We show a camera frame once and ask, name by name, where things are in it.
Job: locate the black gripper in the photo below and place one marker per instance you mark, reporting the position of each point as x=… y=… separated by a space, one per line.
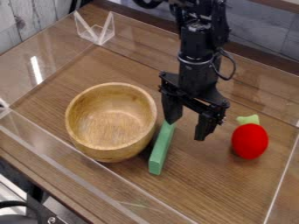
x=208 y=106

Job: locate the red toy fruit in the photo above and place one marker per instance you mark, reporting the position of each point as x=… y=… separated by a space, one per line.
x=250 y=137

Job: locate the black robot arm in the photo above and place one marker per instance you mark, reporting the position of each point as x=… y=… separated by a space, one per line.
x=191 y=89

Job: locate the green rectangular block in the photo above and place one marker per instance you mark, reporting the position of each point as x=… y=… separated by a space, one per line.
x=160 y=148

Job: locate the wooden bowl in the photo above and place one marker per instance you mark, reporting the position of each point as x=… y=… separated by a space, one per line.
x=110 y=121

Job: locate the clear acrylic front wall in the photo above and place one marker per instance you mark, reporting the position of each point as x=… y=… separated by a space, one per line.
x=83 y=185

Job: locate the black metal bracket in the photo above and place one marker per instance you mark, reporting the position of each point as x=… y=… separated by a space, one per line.
x=37 y=210

